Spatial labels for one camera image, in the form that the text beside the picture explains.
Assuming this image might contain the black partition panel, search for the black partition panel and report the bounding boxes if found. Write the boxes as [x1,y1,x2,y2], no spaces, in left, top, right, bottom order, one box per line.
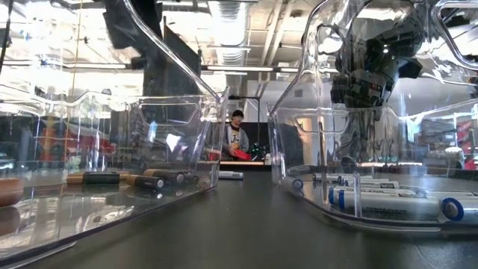
[141,16,202,124]

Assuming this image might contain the silver ribbed ceiling duct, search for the silver ribbed ceiling duct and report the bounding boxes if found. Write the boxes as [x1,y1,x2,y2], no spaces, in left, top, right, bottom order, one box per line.
[207,0,249,67]

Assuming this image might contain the long ceiling light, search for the long ceiling light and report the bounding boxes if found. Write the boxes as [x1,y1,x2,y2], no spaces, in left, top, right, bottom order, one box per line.
[201,65,299,74]

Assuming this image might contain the clear plastic bin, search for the clear plastic bin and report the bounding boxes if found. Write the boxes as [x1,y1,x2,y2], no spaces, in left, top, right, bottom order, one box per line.
[0,0,231,262]
[267,0,478,235]

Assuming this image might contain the red storage bins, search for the red storage bins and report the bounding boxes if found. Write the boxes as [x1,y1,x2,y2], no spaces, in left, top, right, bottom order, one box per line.
[37,126,115,162]

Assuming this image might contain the black background frame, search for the black background frame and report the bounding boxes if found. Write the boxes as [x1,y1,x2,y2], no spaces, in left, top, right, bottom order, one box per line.
[228,95,262,132]

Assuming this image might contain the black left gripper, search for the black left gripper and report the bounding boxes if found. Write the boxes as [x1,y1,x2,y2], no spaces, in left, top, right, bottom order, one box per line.
[102,0,164,52]

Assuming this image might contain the black table mat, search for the black table mat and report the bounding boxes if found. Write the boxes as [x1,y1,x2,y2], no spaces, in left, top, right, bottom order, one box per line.
[7,170,478,269]

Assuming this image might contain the person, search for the person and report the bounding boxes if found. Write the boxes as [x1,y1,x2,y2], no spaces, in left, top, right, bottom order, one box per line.
[222,109,250,161]

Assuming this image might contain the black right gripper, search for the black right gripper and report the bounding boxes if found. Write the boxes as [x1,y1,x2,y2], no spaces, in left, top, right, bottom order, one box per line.
[330,67,397,110]

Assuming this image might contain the white grey cylinder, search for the white grey cylinder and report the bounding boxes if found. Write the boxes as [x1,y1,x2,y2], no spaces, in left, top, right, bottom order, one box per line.
[444,146,465,170]

